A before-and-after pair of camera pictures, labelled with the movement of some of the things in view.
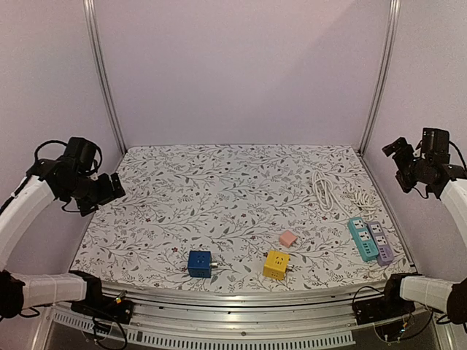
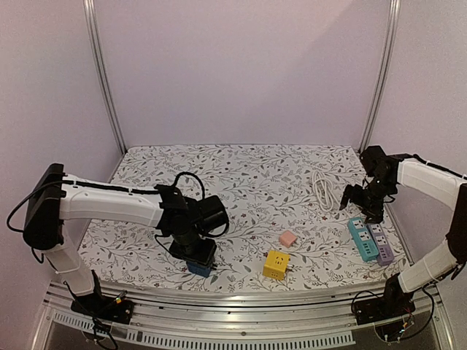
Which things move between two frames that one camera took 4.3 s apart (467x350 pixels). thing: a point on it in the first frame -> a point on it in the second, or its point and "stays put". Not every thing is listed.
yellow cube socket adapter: x=276 y=265 stays put
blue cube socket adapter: x=200 y=264 stays put
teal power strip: x=363 y=239 stays put
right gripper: x=395 y=149 -> x=365 y=198
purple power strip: x=380 y=243 stays put
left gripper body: x=88 y=193 -> x=191 y=249
